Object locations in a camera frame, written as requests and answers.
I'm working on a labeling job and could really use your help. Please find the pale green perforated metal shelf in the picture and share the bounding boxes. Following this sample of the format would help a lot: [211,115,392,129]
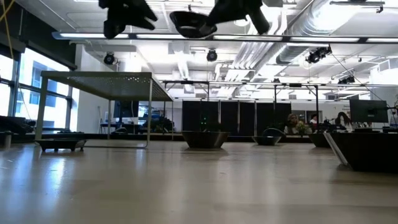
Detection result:
[35,70,174,149]

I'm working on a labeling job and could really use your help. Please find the overhead light bar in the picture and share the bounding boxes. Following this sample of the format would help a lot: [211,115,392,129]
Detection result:
[52,30,398,44]

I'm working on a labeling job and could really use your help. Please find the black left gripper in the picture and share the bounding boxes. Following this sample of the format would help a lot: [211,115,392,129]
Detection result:
[98,0,158,31]

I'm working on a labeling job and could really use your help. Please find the small potted plant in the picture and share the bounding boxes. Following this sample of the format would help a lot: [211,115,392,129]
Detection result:
[295,120,309,135]

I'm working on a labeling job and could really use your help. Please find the black leaf-shaped mini plate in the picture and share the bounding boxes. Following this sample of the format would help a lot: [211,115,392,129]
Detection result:
[169,11,218,39]
[252,136,282,146]

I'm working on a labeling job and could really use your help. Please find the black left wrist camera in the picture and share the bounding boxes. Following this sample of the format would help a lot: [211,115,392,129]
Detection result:
[103,19,126,40]

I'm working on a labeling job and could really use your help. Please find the black table edge frame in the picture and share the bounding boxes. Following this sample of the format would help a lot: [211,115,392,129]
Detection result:
[0,133,312,144]

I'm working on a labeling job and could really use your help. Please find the black computer monitor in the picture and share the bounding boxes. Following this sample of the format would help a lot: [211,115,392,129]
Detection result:
[349,99,389,124]
[113,100,140,119]

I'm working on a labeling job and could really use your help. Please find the black low tray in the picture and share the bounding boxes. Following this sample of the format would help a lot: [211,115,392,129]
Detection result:
[35,139,87,153]

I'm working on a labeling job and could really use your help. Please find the silver ventilation duct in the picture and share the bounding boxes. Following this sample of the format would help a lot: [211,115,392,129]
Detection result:
[275,0,363,65]

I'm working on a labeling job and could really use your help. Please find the black metal gantry frame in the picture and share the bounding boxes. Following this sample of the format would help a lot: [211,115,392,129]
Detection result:
[161,80,320,138]

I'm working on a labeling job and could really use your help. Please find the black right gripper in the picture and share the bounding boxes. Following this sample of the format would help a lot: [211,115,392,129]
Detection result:
[198,0,265,35]

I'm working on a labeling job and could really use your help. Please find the black deep wavy mini bowl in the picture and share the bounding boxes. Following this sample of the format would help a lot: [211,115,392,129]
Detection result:
[181,130,231,149]
[308,133,331,149]

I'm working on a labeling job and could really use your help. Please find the black partition panels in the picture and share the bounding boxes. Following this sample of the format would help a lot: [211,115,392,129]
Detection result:
[182,100,292,136]

